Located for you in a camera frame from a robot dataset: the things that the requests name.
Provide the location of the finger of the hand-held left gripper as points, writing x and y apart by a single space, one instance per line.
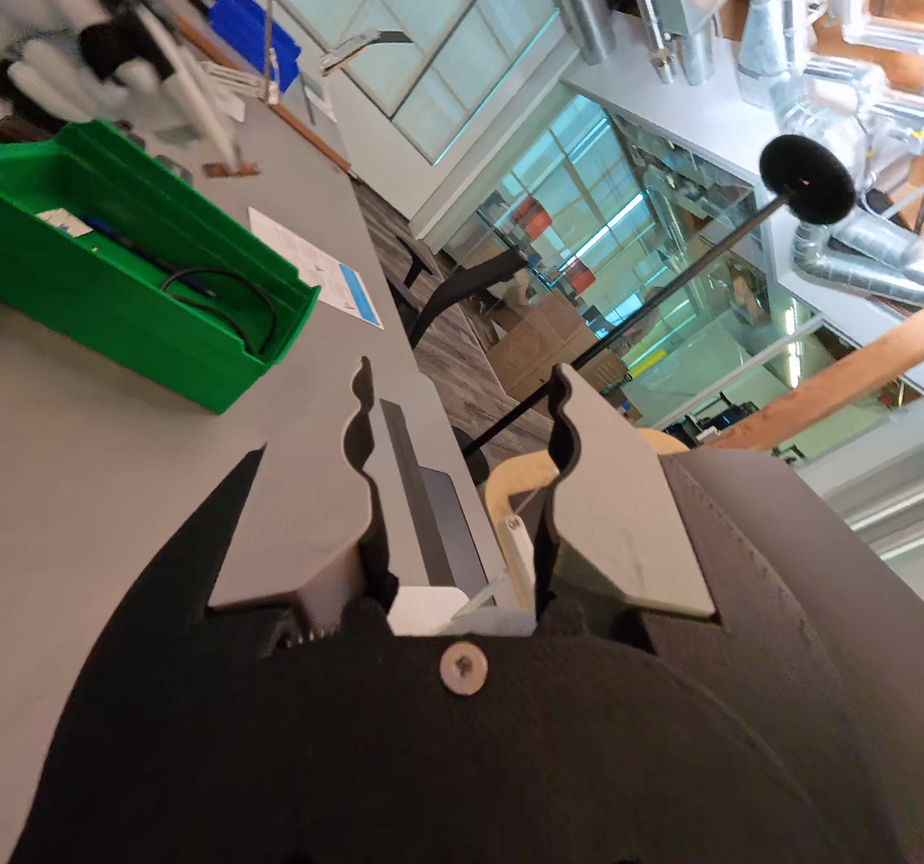
202 113

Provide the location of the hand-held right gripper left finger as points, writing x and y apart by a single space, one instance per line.
289 517

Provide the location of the tilted board on white stand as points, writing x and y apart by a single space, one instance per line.
361 44
271 48

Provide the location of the person's left hand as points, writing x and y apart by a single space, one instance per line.
65 77

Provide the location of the wooden topped desk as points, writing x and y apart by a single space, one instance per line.
310 127

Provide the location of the blue pen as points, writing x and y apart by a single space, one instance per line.
144 255

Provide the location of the green plastic bin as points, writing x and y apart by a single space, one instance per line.
108 286

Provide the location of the brown wooden stick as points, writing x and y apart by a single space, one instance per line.
231 169

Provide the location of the blue plastic bin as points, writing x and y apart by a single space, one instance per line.
252 41

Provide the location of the white adhesive pad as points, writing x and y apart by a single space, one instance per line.
65 223

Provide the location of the cardboard box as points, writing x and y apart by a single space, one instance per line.
548 344

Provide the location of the printed paper sheet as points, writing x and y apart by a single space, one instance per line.
317 265

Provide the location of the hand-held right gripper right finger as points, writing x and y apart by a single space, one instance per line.
628 517

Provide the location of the black floor lamp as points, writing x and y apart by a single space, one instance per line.
808 178

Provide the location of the black office chair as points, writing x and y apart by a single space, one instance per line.
462 286

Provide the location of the orange 3D printer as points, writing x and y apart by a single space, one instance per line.
579 275
534 218

